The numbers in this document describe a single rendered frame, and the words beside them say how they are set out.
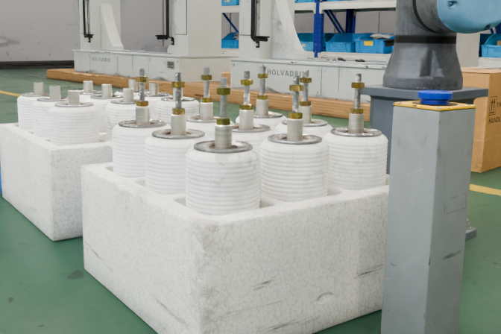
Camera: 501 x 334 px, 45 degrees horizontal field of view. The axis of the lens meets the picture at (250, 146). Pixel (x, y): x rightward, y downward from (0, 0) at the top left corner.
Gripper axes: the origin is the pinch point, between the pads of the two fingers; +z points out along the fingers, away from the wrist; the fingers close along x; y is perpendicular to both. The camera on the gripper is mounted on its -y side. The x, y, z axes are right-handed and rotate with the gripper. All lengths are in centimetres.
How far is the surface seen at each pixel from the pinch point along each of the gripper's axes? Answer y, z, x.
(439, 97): -29.4, 13.9, -8.1
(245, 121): -5.5, 19.8, 11.0
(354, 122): -11.0, 19.4, -4.4
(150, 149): -12.1, 22.7, 25.3
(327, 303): -22.0, 42.5, 2.2
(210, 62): 337, 25, -22
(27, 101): 47, 22, 52
